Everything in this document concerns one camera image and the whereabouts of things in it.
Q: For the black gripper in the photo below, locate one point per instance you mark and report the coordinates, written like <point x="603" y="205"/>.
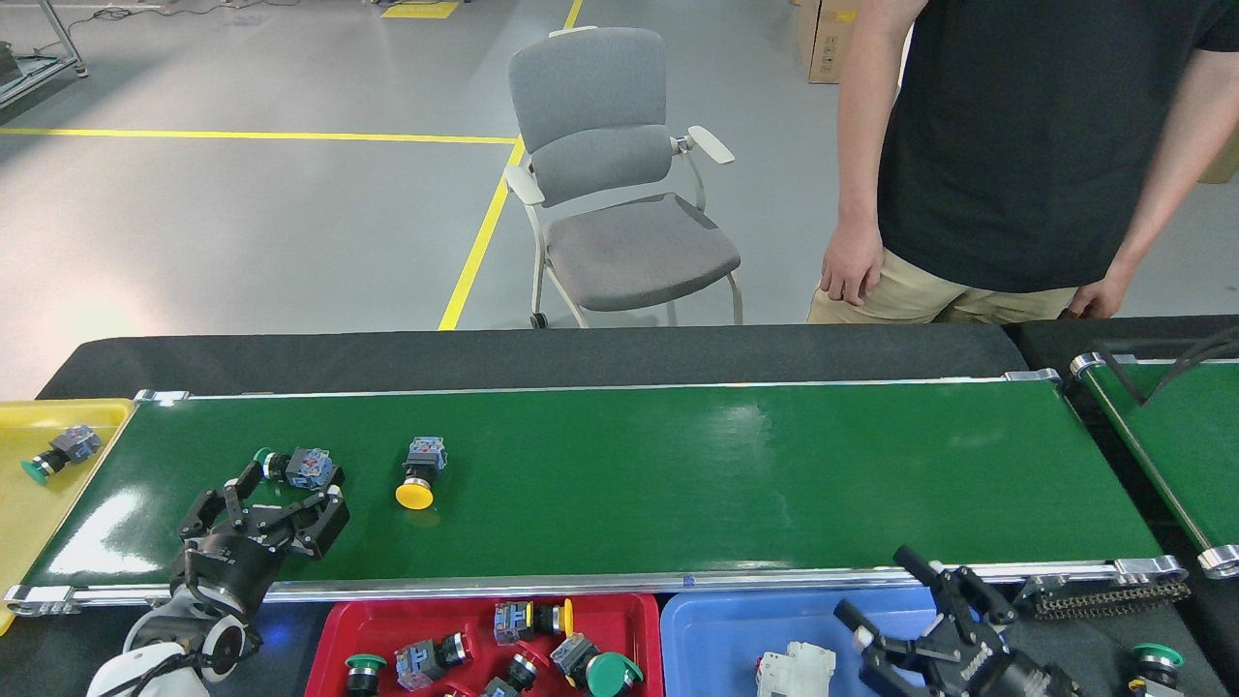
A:
<point x="997" y="673"/>
<point x="232" y="571"/>

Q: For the white circuit breaker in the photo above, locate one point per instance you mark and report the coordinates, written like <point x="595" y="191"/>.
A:
<point x="796" y="670"/>

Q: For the yellow mushroom push-button switch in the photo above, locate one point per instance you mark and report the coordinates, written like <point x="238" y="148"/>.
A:
<point x="513" y="622"/>
<point x="414" y="495"/>

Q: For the red mushroom push-button switch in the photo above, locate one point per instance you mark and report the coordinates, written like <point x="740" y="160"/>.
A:
<point x="523" y="673"/>

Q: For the green mushroom push-button switch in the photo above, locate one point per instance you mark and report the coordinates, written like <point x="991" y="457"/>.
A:
<point x="77" y="443"/>
<point x="615" y="676"/>

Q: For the person's left forearm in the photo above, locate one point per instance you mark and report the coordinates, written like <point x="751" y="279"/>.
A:
<point x="1176" y="165"/>

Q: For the person's right forearm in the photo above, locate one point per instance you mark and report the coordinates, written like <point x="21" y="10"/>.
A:
<point x="869" y="145"/>

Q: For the red plastic tray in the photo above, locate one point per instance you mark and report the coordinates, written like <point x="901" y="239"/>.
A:
<point x="368" y="624"/>

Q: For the blue plastic tray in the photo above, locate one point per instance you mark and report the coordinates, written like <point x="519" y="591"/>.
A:
<point x="716" y="649"/>

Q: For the yellow plastic tray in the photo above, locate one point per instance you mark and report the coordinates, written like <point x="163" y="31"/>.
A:
<point x="29" y="523"/>

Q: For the green conveyor belt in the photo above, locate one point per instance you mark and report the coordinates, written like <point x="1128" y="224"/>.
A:
<point x="1200" y="465"/>
<point x="678" y="465"/>

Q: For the person's left hand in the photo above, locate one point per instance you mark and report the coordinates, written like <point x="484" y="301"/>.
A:
<point x="1099" y="298"/>

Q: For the person's right hand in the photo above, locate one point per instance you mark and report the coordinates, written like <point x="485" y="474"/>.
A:
<point x="852" y="266"/>

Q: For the person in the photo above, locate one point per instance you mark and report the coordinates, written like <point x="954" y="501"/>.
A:
<point x="1016" y="116"/>

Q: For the grey office chair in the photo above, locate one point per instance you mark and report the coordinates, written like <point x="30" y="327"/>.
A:
<point x="590" y="87"/>

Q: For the potted plant brown pot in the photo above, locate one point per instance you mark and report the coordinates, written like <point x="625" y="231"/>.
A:
<point x="1224" y="160"/>

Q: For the cardboard box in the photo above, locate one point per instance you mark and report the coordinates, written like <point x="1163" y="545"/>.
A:
<point x="823" y="48"/>

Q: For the metal frame stand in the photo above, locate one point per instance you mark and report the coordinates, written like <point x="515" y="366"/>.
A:
<point x="58" y="75"/>

